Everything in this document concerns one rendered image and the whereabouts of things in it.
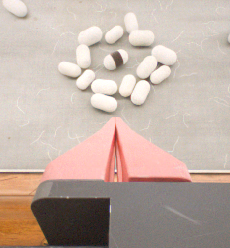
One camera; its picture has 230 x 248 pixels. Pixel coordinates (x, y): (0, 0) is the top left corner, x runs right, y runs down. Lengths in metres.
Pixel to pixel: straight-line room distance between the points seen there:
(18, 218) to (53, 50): 0.23
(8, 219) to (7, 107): 0.14
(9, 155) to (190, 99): 0.26
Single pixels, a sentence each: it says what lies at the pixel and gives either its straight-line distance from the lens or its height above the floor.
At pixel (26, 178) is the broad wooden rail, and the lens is 0.26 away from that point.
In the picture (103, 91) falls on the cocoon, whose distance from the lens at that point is 0.25.
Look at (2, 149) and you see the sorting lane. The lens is 0.28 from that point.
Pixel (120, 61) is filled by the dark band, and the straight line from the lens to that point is 0.27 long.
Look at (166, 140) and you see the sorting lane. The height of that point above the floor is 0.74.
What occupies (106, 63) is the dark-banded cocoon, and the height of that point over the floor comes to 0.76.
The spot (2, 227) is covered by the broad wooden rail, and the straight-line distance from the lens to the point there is 0.25.
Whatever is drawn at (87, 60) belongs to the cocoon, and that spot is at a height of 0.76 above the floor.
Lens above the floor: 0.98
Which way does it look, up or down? 76 degrees down
